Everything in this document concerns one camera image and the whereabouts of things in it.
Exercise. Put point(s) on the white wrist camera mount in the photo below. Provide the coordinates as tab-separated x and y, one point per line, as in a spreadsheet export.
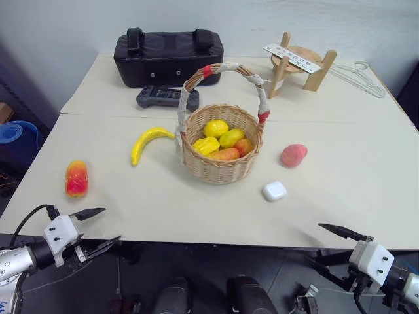
371	261
60	233

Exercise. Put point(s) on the yellow starfruit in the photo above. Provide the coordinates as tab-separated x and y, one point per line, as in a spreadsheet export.
205	146

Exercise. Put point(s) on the red orange apple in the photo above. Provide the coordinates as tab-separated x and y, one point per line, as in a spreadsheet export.
245	146

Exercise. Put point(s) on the blue rolled mat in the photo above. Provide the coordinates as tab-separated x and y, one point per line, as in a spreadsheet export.
16	137

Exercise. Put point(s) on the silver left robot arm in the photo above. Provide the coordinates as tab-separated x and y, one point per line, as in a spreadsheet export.
13	261

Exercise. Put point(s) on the yellow lemon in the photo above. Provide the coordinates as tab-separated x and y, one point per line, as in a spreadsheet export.
215	129

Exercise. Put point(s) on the brown cardboard box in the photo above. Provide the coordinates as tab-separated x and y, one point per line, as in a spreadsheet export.
5	112

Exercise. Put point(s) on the black handheld controller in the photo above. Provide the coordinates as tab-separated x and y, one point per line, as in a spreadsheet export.
157	96

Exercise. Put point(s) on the white printed strip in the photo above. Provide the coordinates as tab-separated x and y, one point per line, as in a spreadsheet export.
291	58

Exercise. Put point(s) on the red and yellow mango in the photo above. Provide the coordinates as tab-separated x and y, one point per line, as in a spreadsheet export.
77	180

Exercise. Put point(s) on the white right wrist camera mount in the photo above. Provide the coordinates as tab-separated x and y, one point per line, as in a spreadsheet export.
371	261

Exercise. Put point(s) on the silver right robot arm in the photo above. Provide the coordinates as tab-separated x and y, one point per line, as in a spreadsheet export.
407	288

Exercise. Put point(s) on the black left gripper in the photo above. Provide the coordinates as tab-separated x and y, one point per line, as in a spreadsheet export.
69	258

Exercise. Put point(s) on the orange papaya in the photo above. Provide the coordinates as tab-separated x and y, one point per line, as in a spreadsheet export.
226	153

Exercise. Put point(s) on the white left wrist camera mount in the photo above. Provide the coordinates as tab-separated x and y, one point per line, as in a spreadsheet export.
60	233

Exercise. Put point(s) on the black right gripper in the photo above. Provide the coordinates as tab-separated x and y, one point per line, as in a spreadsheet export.
357	279

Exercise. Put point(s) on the black fabric carrying case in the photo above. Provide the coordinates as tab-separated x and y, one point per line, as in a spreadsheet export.
168	60

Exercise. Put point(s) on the small metal clamp device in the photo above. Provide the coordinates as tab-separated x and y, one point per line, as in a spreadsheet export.
307	299

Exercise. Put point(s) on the white earbuds case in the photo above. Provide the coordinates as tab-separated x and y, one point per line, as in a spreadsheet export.
274	191

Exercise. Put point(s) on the green yellow mango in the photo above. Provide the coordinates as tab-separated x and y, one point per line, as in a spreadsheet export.
231	138

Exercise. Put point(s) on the yellow banana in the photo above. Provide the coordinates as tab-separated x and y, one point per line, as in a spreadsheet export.
144	144

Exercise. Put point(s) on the pink peach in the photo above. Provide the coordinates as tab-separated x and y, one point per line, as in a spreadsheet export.
293	156

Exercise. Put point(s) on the dark rounded shape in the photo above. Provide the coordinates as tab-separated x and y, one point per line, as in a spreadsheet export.
248	296
171	297

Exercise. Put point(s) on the wooden stand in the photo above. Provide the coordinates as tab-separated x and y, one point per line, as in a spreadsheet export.
296	60

